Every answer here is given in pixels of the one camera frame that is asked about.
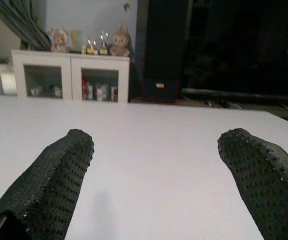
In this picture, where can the black knitted right gripper right finger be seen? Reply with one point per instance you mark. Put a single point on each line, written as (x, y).
(266, 185)

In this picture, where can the black knitted right gripper left finger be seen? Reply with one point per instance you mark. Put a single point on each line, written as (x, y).
(51, 180)

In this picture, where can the red bottle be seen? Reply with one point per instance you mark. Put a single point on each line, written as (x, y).
(84, 87)

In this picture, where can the long grey bar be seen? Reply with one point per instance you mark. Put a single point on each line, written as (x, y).
(221, 93)

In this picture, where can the white paper box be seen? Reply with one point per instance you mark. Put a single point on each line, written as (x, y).
(8, 83)

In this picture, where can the white glass door cabinet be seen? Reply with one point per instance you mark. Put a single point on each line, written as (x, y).
(70, 75)

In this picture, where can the small gold trophy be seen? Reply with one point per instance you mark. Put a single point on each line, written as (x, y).
(92, 50)

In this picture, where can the brown teddy bear plush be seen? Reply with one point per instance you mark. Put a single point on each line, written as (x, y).
(59, 41)

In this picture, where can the yellow ornament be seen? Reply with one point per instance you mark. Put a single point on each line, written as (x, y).
(75, 40)

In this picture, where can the beige rabbit plush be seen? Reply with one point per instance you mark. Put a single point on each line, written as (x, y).
(120, 42)

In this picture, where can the tall black floor speaker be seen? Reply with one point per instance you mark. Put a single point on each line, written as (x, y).
(164, 37)

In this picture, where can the small butterfly wall sticker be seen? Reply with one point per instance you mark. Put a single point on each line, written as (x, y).
(127, 6)

